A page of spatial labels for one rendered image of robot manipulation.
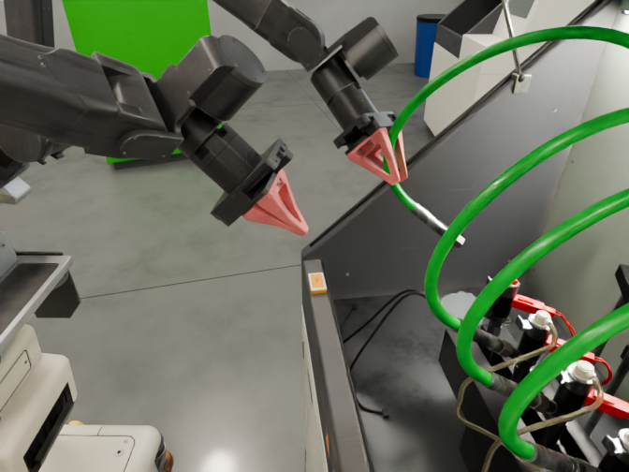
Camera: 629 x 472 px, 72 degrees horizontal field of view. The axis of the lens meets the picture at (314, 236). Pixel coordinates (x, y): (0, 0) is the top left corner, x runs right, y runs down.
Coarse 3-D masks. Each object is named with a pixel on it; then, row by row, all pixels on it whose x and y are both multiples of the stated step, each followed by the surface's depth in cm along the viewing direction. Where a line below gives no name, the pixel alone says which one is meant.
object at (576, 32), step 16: (544, 32) 50; (560, 32) 50; (576, 32) 49; (592, 32) 49; (608, 32) 48; (624, 32) 48; (496, 48) 52; (512, 48) 52; (464, 64) 54; (432, 80) 56; (448, 80) 55; (416, 96) 58; (400, 128) 60; (384, 160) 63; (400, 192) 65
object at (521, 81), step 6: (504, 0) 70; (504, 6) 71; (504, 12) 71; (510, 18) 72; (510, 24) 72; (510, 30) 72; (510, 36) 73; (516, 54) 75; (516, 60) 75; (516, 66) 76; (516, 78) 77; (522, 78) 76; (528, 78) 77; (516, 84) 77; (522, 84) 77; (528, 84) 77; (516, 90) 78; (522, 90) 78
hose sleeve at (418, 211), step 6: (414, 210) 66; (420, 210) 66; (426, 210) 66; (420, 216) 66; (426, 216) 66; (432, 216) 66; (426, 222) 67; (432, 222) 66; (438, 222) 67; (432, 228) 67; (438, 228) 67; (444, 228) 67
